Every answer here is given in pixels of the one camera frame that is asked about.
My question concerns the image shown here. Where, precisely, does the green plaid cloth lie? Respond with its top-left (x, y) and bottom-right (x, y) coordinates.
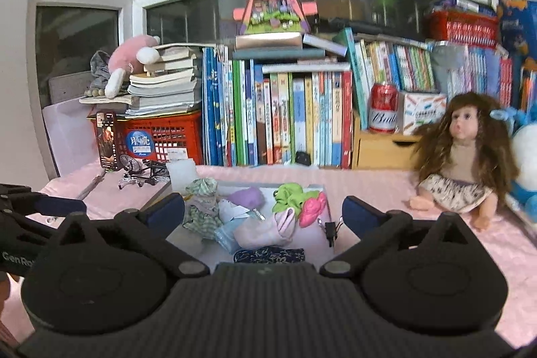
top-left (182, 177), bottom-right (223, 240)

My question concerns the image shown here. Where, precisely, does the white foam sponge block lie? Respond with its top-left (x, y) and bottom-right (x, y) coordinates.
top-left (166, 158), bottom-right (199, 194)

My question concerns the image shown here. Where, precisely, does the purple plush toy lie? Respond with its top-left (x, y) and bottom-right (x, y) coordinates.
top-left (227, 187), bottom-right (266, 210)

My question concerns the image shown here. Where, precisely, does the light pink cloth pouch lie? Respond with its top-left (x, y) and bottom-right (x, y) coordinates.
top-left (234, 208), bottom-right (297, 250)

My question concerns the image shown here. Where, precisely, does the navy floral fabric pouch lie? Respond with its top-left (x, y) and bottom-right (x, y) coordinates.
top-left (233, 246), bottom-right (306, 264)

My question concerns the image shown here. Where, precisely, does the blue packaged face mask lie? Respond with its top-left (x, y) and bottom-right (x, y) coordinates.
top-left (214, 218), bottom-right (247, 254)

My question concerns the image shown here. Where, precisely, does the white shallow tray box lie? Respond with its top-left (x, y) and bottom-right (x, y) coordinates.
top-left (142, 177), bottom-right (337, 269)

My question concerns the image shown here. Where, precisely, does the black binder clip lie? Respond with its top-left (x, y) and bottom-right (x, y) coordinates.
top-left (317, 217), bottom-right (344, 248)

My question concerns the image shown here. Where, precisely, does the miniature black bicycle model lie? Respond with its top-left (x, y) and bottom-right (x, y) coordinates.
top-left (118, 154), bottom-right (170, 190)

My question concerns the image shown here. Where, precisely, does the small wooden drawer box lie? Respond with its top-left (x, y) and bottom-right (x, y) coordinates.
top-left (351, 111), bottom-right (420, 171)

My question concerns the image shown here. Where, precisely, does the red plastic crate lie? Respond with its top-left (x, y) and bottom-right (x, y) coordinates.
top-left (88, 111), bottom-right (203, 169)

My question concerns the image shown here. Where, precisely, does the smartphone with photo screen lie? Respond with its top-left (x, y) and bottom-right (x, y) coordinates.
top-left (96, 112), bottom-right (118, 172)

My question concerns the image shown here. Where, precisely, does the brown haired doll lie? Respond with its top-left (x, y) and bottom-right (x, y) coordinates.
top-left (408, 92), bottom-right (519, 231)

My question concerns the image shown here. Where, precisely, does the white printed carton box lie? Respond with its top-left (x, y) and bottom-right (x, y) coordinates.
top-left (397, 92), bottom-right (447, 135)

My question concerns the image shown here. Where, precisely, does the red Budweiser can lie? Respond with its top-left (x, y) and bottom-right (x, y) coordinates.
top-left (369, 82), bottom-right (399, 134)

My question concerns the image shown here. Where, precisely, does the stack of lying books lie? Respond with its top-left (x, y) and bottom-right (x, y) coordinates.
top-left (79, 43), bottom-right (206, 119)

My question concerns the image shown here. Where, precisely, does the row of upright books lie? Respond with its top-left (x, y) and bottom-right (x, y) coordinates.
top-left (201, 26), bottom-right (537, 169)

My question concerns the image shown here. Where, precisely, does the blue penguin plush toy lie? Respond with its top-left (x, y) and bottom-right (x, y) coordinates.
top-left (490, 104), bottom-right (537, 227)

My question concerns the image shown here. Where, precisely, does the pink rabbit plush toy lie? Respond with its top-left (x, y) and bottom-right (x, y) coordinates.
top-left (105, 35), bottom-right (160, 99)

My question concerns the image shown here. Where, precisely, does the grey plush toy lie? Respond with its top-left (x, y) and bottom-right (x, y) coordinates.
top-left (84, 50), bottom-right (110, 97)

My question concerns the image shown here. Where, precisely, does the red basket on books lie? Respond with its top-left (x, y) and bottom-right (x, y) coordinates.
top-left (426, 10), bottom-right (499, 48)

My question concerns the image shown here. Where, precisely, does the pink triangular toy house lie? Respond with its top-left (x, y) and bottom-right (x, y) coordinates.
top-left (239, 0), bottom-right (310, 36)

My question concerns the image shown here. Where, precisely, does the blue cardboard box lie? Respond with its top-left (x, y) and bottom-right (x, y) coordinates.
top-left (497, 0), bottom-right (537, 60)

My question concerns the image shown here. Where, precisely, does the grey phone lanyard strap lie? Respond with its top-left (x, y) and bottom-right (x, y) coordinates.
top-left (75, 168), bottom-right (107, 201)

